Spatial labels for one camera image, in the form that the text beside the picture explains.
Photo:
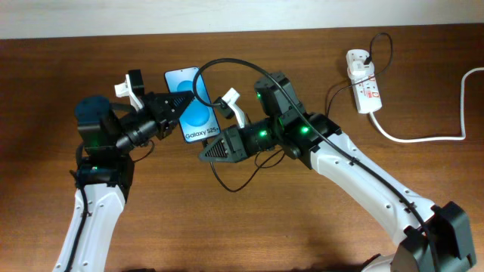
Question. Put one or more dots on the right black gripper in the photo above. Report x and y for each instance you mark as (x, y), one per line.
(237, 146)

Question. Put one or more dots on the white charger adapter plug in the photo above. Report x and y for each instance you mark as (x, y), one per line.
(357, 69)

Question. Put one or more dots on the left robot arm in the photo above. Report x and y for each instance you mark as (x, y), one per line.
(104, 169)

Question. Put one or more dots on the blue Galaxy smartphone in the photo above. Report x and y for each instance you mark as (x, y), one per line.
(198, 122)

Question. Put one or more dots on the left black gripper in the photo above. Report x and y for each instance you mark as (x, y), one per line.
(156, 105)

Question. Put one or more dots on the white power strip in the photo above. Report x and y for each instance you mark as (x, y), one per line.
(366, 92)

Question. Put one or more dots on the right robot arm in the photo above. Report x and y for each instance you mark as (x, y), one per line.
(428, 237)

